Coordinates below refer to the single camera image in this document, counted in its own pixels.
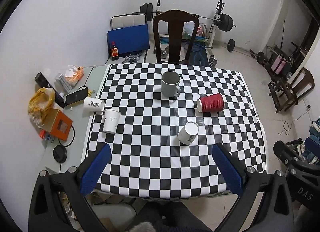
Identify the white paper cup standing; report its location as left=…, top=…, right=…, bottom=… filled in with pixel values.
left=103, top=109, right=121, bottom=134

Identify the dark trousers leg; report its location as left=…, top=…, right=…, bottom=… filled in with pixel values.
left=127, top=201, right=211, bottom=231

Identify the orange cardboard box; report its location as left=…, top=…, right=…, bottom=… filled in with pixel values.
left=42, top=108, right=73, bottom=141

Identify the dark bottle red label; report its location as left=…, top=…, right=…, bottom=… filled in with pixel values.
left=111, top=41, right=119, bottom=61

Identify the long black box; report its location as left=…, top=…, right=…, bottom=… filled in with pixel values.
left=34, top=72, right=66, bottom=108

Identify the white weight bench rack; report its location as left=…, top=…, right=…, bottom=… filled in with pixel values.
left=145, top=0, right=234, bottom=49

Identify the brown wooden chair right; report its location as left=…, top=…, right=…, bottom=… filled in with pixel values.
left=268, top=67, right=315, bottom=113

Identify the red white plastic bag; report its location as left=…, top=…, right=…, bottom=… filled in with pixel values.
left=197, top=23, right=207, bottom=37

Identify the yellow plastic bag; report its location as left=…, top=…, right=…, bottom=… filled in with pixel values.
left=28, top=88, right=55, bottom=128

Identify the black smartphone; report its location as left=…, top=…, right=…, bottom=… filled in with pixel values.
left=65, top=88, right=88, bottom=106

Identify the orange white snack packet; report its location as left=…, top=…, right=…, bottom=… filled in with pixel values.
left=65, top=65, right=84, bottom=87

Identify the black white checkered tablecloth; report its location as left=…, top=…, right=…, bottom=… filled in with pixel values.
left=85, top=63, right=267, bottom=199

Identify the dark wooden chair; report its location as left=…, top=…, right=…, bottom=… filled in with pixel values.
left=152, top=10, right=199, bottom=65

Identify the silver grey small box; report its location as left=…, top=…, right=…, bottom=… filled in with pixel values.
left=55, top=73, right=72, bottom=94

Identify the blue folder board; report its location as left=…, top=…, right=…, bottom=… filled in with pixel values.
left=107, top=24, right=150, bottom=56

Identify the red ribbed paper cup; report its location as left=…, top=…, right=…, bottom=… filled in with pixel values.
left=197, top=93, right=225, bottom=113

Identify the white paper cup bamboo print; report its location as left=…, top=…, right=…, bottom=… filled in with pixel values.
left=178, top=121, right=199, bottom=145

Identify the black round lid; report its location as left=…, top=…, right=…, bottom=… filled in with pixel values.
left=53, top=145, right=67, bottom=164

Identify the white folding chair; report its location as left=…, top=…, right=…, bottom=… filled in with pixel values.
left=111, top=13, right=146, bottom=30

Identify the blue clothes pile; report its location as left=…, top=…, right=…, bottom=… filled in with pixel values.
left=309, top=118, right=320, bottom=165

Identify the black metal frame pink item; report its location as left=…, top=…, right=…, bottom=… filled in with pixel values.
left=264, top=45, right=293, bottom=78

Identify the small barbell on floor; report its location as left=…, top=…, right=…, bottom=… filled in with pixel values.
left=227, top=39, right=265, bottom=65

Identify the barbell with black plates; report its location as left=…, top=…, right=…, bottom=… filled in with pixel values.
left=133, top=0, right=235, bottom=32

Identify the white paper cup lying left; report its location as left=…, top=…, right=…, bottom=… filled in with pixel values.
left=83, top=96, right=105, bottom=112

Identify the grey ceramic mug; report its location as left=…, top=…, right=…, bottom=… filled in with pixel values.
left=161, top=71, right=181, bottom=98

